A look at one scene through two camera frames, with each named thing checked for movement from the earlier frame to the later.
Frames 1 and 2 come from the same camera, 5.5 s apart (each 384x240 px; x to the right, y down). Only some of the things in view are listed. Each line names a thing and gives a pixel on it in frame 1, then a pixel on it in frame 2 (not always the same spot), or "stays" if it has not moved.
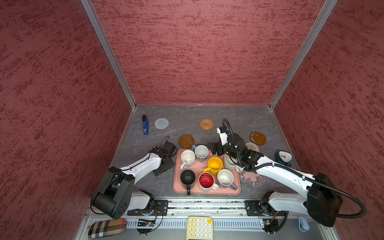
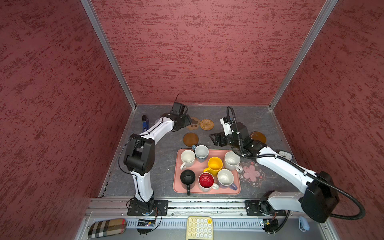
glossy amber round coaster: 258,138 stays
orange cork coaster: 206,124 stays
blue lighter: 145,124 stays
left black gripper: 170,163 → 187,121
